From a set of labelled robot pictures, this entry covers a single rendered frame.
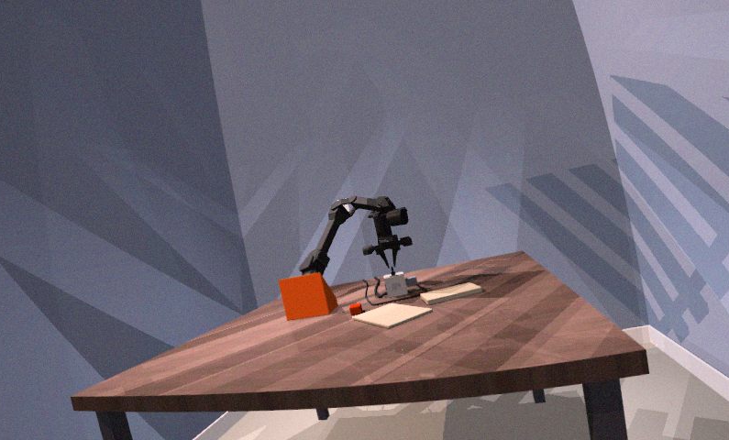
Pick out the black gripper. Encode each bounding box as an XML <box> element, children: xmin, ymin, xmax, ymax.
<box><xmin>362</xmin><ymin>226</ymin><xmax>413</xmax><ymax>269</ymax></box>

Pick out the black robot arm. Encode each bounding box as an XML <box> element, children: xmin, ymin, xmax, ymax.
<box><xmin>299</xmin><ymin>195</ymin><xmax>408</xmax><ymax>276</ymax></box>

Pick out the black cable with grey plug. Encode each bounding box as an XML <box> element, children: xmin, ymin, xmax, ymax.
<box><xmin>363</xmin><ymin>277</ymin><xmax>427</xmax><ymax>305</ymax></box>

